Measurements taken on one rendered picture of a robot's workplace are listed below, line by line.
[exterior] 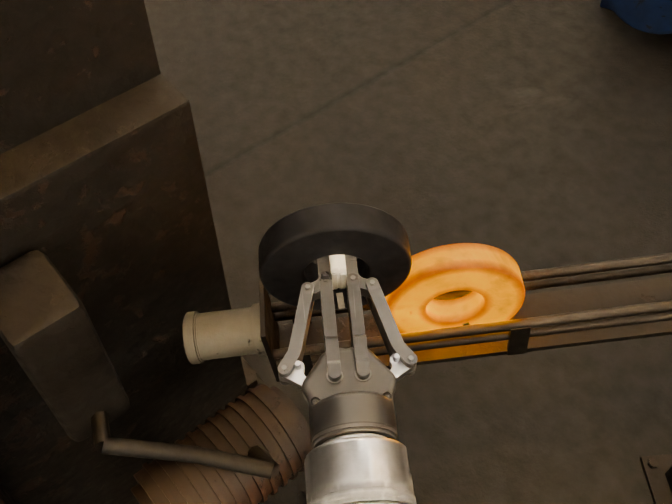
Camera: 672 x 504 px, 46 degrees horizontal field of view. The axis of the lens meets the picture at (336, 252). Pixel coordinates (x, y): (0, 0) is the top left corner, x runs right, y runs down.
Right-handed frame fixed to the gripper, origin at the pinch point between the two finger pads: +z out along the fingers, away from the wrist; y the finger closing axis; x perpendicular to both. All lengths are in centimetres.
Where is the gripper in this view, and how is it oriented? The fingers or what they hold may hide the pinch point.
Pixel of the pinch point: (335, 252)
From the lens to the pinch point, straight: 78.4
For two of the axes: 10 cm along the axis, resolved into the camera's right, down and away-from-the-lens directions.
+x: 0.0, -5.5, -8.3
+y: 10.0, -0.7, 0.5
